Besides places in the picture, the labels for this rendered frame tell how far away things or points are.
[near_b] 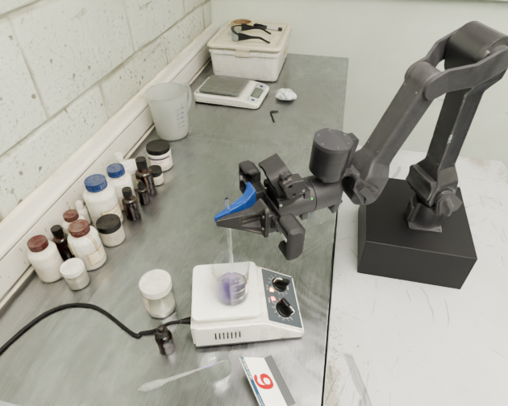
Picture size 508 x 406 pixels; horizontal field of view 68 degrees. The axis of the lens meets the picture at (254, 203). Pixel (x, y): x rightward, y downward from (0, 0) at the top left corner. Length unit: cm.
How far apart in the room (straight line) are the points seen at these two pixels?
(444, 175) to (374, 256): 21
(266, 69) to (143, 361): 124
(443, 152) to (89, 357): 71
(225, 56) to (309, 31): 49
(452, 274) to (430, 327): 12
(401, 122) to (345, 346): 41
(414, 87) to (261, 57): 111
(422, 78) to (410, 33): 141
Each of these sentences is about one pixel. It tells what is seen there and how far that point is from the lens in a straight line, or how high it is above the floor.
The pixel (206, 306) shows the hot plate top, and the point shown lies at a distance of 68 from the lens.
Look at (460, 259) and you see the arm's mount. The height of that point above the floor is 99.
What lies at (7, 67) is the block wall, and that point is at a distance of 92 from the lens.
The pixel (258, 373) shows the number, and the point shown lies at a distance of 69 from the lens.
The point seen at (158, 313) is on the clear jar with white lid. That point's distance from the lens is 77.
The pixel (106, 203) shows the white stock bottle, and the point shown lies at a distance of 93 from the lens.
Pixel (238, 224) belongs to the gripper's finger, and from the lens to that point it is 57.
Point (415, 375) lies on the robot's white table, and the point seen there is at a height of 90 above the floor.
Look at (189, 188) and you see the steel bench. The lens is 106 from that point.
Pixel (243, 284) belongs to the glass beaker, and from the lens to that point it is 64.
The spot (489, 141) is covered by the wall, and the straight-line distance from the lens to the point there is 230.
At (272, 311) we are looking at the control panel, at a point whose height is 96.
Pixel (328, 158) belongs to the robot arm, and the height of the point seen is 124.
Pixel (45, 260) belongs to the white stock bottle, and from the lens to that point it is 87.
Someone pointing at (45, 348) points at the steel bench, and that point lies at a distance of 83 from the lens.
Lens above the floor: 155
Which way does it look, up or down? 40 degrees down
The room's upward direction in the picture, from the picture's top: straight up
